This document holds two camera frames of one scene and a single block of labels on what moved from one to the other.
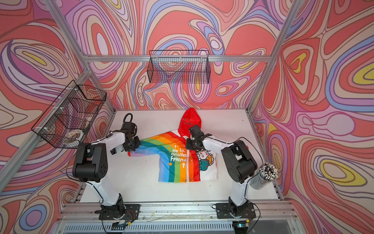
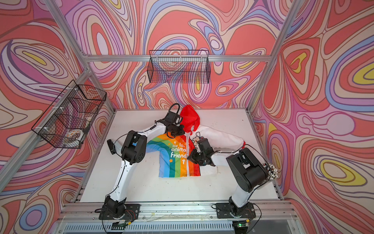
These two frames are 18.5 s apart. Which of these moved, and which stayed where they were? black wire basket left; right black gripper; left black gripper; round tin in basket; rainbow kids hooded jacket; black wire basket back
Moved: rainbow kids hooded jacket; left black gripper; right black gripper
Stayed: black wire basket back; black wire basket left; round tin in basket
